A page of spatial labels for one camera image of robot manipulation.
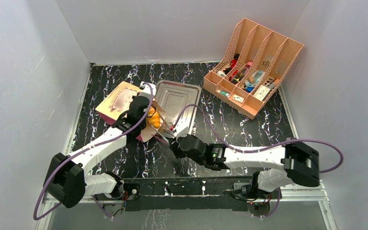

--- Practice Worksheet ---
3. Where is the small white packet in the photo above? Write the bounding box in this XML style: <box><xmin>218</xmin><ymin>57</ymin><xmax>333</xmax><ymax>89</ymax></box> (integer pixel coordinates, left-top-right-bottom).
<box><xmin>233</xmin><ymin>95</ymin><xmax>244</xmax><ymax>103</ymax></box>

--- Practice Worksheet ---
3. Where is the pink paper bag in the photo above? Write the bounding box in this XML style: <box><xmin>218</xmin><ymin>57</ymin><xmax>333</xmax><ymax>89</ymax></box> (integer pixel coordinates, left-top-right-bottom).
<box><xmin>95</xmin><ymin>81</ymin><xmax>165</xmax><ymax>142</ymax></box>

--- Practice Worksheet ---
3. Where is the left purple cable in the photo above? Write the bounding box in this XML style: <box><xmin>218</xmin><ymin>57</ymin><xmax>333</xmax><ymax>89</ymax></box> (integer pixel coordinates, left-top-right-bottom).
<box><xmin>33</xmin><ymin>82</ymin><xmax>154</xmax><ymax>221</ymax></box>

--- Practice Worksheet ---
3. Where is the blue tape roll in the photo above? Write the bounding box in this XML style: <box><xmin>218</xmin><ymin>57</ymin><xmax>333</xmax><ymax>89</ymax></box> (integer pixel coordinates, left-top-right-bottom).
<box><xmin>243</xmin><ymin>70</ymin><xmax>265</xmax><ymax>93</ymax></box>

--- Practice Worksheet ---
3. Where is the small green white tube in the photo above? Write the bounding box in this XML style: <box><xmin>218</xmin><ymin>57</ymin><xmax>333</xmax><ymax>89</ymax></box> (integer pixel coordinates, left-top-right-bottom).
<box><xmin>217</xmin><ymin>90</ymin><xmax>230</xmax><ymax>98</ymax></box>

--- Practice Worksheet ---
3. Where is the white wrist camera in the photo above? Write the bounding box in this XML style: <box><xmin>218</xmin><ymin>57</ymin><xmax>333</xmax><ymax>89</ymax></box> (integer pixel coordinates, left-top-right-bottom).
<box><xmin>172</xmin><ymin>122</ymin><xmax>189</xmax><ymax>138</ymax></box>
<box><xmin>138</xmin><ymin>81</ymin><xmax>156</xmax><ymax>101</ymax></box>

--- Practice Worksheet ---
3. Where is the white label card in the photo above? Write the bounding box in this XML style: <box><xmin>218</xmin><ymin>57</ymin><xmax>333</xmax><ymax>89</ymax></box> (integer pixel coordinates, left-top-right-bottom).
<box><xmin>253</xmin><ymin>85</ymin><xmax>271</xmax><ymax>102</ymax></box>

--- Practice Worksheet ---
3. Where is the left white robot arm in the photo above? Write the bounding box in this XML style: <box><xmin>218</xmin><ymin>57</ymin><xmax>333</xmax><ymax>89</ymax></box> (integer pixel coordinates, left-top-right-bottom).
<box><xmin>44</xmin><ymin>96</ymin><xmax>152</xmax><ymax>208</ymax></box>

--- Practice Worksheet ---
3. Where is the pink desk file organizer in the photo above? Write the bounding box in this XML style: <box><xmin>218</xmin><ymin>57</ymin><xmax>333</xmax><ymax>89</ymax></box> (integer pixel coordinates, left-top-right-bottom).
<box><xmin>203</xmin><ymin>18</ymin><xmax>304</xmax><ymax>119</ymax></box>

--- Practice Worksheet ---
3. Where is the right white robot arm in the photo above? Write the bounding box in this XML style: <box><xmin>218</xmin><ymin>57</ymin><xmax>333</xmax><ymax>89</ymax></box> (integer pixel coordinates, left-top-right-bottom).
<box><xmin>168</xmin><ymin>135</ymin><xmax>320</xmax><ymax>202</ymax></box>

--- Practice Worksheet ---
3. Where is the red black bottle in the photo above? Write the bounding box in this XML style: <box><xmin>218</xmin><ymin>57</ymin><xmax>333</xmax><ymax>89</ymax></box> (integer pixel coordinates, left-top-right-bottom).
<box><xmin>223</xmin><ymin>54</ymin><xmax>240</xmax><ymax>75</ymax></box>

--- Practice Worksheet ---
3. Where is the pink capped dark bottle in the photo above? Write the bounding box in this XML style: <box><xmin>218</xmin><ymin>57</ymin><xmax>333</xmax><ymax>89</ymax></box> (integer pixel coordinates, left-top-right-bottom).
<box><xmin>230</xmin><ymin>62</ymin><xmax>253</xmax><ymax>85</ymax></box>

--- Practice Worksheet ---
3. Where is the orange fake croissant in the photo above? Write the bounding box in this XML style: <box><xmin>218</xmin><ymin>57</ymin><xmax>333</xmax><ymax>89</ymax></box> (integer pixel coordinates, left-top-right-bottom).
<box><xmin>147</xmin><ymin>105</ymin><xmax>161</xmax><ymax>129</ymax></box>

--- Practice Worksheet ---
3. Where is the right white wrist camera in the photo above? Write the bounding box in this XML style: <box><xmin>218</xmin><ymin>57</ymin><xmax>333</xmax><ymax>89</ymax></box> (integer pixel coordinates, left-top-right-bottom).
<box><xmin>172</xmin><ymin>122</ymin><xmax>189</xmax><ymax>138</ymax></box>

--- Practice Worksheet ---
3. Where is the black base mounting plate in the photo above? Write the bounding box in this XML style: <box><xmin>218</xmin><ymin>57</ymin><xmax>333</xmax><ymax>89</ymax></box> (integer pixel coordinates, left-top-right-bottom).
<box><xmin>96</xmin><ymin>176</ymin><xmax>282</xmax><ymax>213</ymax></box>

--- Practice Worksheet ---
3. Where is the silver metal tray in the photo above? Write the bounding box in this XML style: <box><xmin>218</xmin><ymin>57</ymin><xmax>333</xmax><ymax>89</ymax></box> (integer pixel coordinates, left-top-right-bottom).
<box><xmin>155</xmin><ymin>80</ymin><xmax>201</xmax><ymax>124</ymax></box>

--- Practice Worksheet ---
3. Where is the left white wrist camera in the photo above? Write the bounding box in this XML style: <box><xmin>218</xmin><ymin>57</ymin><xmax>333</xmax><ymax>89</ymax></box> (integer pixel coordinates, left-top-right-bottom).
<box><xmin>138</xmin><ymin>81</ymin><xmax>156</xmax><ymax>101</ymax></box>

